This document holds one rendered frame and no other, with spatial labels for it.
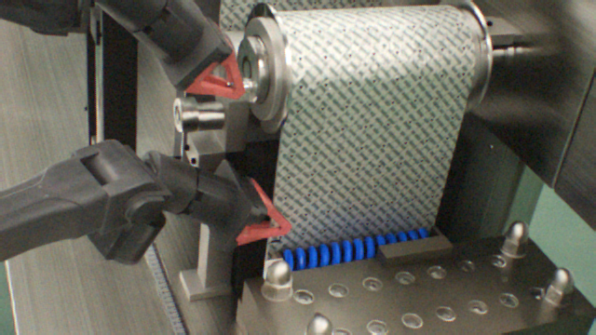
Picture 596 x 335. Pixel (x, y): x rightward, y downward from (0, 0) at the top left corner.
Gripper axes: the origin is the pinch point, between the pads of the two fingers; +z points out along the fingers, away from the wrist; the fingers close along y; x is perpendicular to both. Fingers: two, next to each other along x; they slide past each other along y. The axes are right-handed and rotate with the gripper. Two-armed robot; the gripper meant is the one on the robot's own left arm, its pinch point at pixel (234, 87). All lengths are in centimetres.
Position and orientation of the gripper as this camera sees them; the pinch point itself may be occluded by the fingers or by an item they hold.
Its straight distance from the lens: 90.7
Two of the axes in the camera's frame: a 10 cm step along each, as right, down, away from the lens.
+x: 7.5, -6.5, -1.4
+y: 3.9, 6.0, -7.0
